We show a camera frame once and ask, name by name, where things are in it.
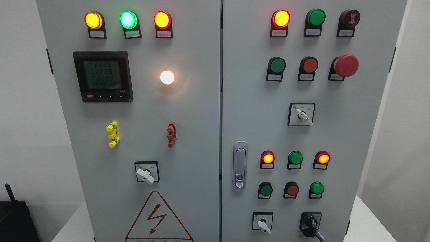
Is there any white lit indicator light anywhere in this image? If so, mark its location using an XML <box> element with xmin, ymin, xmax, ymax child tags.
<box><xmin>160</xmin><ymin>70</ymin><xmax>175</xmax><ymax>85</ymax></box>

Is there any black digital power meter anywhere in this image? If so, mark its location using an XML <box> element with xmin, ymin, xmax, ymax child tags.
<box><xmin>73</xmin><ymin>51</ymin><xmax>133</xmax><ymax>103</ymax></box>

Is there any silver door latch handle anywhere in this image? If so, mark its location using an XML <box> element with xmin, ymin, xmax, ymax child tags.
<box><xmin>232</xmin><ymin>141</ymin><xmax>248</xmax><ymax>189</ymax></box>

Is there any yellow indicator light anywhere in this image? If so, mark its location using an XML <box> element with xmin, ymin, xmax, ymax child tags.
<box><xmin>85</xmin><ymin>12</ymin><xmax>106</xmax><ymax>39</ymax></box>

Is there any red push button upper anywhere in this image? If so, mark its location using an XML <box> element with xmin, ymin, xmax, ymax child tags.
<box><xmin>297</xmin><ymin>56</ymin><xmax>318</xmax><ymax>81</ymax></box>

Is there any green push button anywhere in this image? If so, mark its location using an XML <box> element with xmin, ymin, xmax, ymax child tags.
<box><xmin>308</xmin><ymin>181</ymin><xmax>325</xmax><ymax>199</ymax></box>
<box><xmin>257</xmin><ymin>181</ymin><xmax>273</xmax><ymax>199</ymax></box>
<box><xmin>266</xmin><ymin>57</ymin><xmax>286</xmax><ymax>82</ymax></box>

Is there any grey electrical control cabinet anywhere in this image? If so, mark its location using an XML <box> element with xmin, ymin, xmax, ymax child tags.
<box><xmin>36</xmin><ymin>0</ymin><xmax>407</xmax><ymax>242</ymax></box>

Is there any white selector switch bottom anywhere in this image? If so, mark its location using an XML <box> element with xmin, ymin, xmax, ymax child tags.
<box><xmin>252</xmin><ymin>212</ymin><xmax>274</xmax><ymax>235</ymax></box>

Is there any green push button upper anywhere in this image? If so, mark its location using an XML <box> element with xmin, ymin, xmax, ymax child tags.
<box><xmin>266</xmin><ymin>57</ymin><xmax>286</xmax><ymax>82</ymax></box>

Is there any green indicator light lower middle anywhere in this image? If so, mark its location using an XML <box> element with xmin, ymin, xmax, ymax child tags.
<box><xmin>287</xmin><ymin>151</ymin><xmax>303</xmax><ymax>170</ymax></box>

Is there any red emergency stop button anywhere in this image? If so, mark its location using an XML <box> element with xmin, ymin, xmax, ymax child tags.
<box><xmin>328</xmin><ymin>54</ymin><xmax>359</xmax><ymax>81</ymax></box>

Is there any green push button lower right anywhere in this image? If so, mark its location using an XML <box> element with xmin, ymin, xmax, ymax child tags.
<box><xmin>308</xmin><ymin>181</ymin><xmax>325</xmax><ymax>199</ymax></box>

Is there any red high voltage warning sticker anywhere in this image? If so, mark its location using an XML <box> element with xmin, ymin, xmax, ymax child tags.
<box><xmin>125</xmin><ymin>191</ymin><xmax>194</xmax><ymax>242</ymax></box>

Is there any yellow terminal connector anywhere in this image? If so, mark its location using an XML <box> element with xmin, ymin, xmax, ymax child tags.
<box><xmin>106</xmin><ymin>121</ymin><xmax>120</xmax><ymax>148</ymax></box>

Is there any red lit indicator lower left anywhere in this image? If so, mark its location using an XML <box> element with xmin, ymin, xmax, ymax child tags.
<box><xmin>260</xmin><ymin>150</ymin><xmax>275</xmax><ymax>169</ymax></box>

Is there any red indicator light right door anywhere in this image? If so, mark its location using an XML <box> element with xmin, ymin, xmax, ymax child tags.
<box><xmin>270</xmin><ymin>9</ymin><xmax>291</xmax><ymax>37</ymax></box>

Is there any white selector switch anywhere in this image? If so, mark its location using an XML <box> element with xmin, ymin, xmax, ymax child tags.
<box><xmin>287</xmin><ymin>103</ymin><xmax>316</xmax><ymax>126</ymax></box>
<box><xmin>252</xmin><ymin>212</ymin><xmax>274</xmax><ymax>235</ymax></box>

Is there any red indicator light lower right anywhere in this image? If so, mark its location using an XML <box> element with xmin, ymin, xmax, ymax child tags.
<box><xmin>313</xmin><ymin>151</ymin><xmax>331</xmax><ymax>170</ymax></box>

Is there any green lit indicator light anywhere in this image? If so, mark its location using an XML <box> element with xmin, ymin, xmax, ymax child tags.
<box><xmin>119</xmin><ymin>11</ymin><xmax>142</xmax><ymax>39</ymax></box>

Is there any white selector switch left door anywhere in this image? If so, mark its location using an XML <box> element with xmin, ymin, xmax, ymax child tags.
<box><xmin>134</xmin><ymin>161</ymin><xmax>160</xmax><ymax>185</ymax></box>

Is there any red push button lower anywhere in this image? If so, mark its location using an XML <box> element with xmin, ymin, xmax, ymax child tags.
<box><xmin>284</xmin><ymin>181</ymin><xmax>300</xmax><ymax>199</ymax></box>

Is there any black knob selector switch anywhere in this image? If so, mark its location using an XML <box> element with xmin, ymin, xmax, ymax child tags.
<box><xmin>299</xmin><ymin>212</ymin><xmax>321</xmax><ymax>237</ymax></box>

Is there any red terminal connector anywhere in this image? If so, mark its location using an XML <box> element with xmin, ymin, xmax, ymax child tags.
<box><xmin>166</xmin><ymin>121</ymin><xmax>177</xmax><ymax>148</ymax></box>

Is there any red indicator light left door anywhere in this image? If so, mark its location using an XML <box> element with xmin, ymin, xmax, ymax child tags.
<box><xmin>154</xmin><ymin>11</ymin><xmax>173</xmax><ymax>38</ymax></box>

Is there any red indicator light door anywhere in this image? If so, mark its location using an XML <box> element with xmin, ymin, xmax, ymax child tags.
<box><xmin>154</xmin><ymin>11</ymin><xmax>173</xmax><ymax>38</ymax></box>
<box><xmin>270</xmin><ymin>9</ymin><xmax>291</xmax><ymax>37</ymax></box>

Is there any green push button lower left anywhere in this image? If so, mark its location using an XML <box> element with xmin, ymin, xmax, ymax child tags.
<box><xmin>257</xmin><ymin>181</ymin><xmax>273</xmax><ymax>199</ymax></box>

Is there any green indicator light top right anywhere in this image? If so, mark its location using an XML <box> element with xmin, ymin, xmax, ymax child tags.
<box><xmin>304</xmin><ymin>9</ymin><xmax>326</xmax><ymax>37</ymax></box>

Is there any dark red buzzer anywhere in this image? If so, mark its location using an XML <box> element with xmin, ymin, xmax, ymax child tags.
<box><xmin>337</xmin><ymin>9</ymin><xmax>361</xmax><ymax>37</ymax></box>

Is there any white selector switch upper right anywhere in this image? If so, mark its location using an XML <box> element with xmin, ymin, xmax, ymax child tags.
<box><xmin>287</xmin><ymin>103</ymin><xmax>316</xmax><ymax>126</ymax></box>

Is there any black box with antenna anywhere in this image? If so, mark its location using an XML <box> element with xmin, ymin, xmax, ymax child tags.
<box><xmin>0</xmin><ymin>183</ymin><xmax>40</xmax><ymax>242</ymax></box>

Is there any red push button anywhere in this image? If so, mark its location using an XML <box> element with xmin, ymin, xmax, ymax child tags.
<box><xmin>297</xmin><ymin>56</ymin><xmax>318</xmax><ymax>81</ymax></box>
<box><xmin>284</xmin><ymin>181</ymin><xmax>300</xmax><ymax>199</ymax></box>

